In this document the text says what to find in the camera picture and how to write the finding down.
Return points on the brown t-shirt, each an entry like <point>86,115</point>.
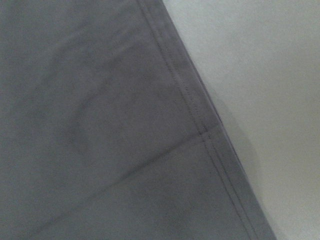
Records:
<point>107,131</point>

